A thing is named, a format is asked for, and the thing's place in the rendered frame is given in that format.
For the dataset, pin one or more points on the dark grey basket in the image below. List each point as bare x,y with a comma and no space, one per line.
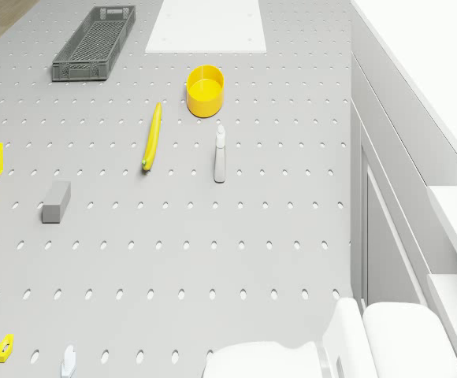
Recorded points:
79,71

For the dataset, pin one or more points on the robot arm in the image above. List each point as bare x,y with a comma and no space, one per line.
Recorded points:
406,342

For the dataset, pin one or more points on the white board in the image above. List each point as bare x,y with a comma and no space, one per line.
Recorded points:
206,27

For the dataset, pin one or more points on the white cabinet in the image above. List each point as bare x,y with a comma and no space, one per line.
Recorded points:
390,197

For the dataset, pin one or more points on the grey cube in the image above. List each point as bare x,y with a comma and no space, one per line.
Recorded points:
55,206

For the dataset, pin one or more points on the yellow bowl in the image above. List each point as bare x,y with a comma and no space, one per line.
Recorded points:
205,100

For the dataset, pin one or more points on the small white bottle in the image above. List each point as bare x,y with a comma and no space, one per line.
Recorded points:
220,161

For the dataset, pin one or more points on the yellow nut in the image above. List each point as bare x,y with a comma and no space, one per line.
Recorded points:
9,342

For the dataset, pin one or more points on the banana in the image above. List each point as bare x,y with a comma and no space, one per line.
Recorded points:
153,141

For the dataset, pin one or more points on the white bolt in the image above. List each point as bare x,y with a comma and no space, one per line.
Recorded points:
68,360

